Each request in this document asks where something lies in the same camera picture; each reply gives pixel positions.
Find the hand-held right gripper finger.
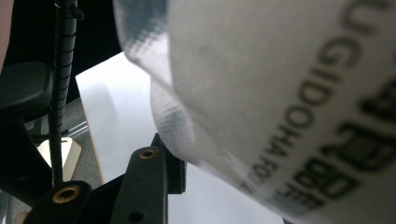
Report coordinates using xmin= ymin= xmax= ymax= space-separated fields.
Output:
xmin=151 ymin=133 xmax=187 ymax=194

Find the beige rounded plate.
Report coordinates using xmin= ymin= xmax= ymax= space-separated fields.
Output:
xmin=36 ymin=136 xmax=82 ymax=183

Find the aluminium rail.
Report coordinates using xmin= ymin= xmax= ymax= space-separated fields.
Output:
xmin=60 ymin=120 xmax=90 ymax=138

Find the black spiral-wrapped cable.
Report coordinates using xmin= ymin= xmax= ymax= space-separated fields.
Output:
xmin=49 ymin=0 xmax=86 ymax=188

